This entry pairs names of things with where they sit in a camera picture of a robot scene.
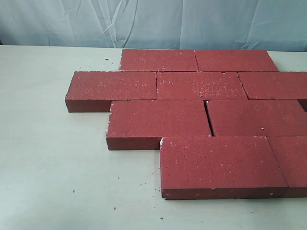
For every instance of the red brick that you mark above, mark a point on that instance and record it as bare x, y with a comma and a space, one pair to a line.
291, 154
219, 168
199, 86
158, 60
234, 61
141, 124
93, 91

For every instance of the red brick third row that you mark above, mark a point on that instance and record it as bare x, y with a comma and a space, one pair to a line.
257, 118

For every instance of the red brick second row right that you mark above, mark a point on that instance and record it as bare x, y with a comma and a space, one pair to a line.
275, 85

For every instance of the grey backdrop cloth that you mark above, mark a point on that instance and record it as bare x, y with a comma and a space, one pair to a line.
274, 25

